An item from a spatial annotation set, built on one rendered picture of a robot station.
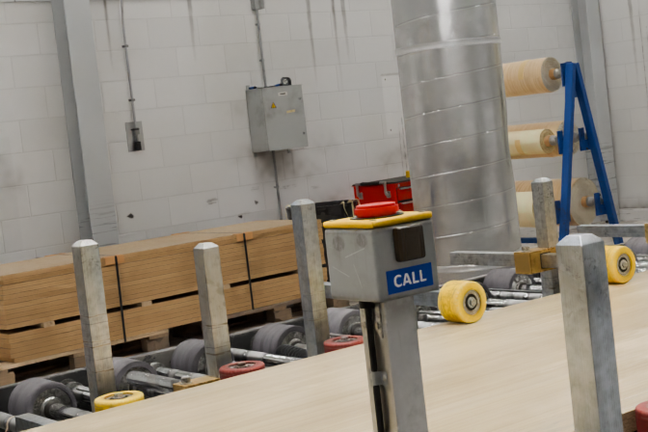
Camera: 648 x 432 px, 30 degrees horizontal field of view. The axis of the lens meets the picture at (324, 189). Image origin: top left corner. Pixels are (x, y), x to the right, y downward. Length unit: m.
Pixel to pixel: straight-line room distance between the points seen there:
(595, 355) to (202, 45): 8.39
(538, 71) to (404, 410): 7.59
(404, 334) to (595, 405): 0.27
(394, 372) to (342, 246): 0.12
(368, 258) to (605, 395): 0.34
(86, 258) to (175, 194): 7.18
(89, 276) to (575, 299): 1.07
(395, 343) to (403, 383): 0.04
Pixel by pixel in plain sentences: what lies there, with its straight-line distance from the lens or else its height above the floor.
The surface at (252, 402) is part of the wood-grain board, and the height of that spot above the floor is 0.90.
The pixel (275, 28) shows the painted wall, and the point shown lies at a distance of 9.95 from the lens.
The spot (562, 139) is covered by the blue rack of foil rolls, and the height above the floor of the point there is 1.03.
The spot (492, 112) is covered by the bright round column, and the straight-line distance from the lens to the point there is 5.46.
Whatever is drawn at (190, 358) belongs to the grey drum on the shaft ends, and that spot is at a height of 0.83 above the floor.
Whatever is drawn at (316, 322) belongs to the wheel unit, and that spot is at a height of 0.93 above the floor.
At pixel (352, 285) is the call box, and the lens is 1.05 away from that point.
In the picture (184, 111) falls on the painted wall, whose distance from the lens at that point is 9.37.
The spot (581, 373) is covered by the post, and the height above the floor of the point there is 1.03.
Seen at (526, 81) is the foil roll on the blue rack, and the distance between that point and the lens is 8.69.
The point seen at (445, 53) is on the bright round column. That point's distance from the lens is 5.40.
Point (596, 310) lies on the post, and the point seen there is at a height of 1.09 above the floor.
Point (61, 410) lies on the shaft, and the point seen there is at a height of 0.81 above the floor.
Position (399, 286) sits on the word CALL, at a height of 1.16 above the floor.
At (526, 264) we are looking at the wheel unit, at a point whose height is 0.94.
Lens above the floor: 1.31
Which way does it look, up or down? 3 degrees down
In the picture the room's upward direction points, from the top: 6 degrees counter-clockwise
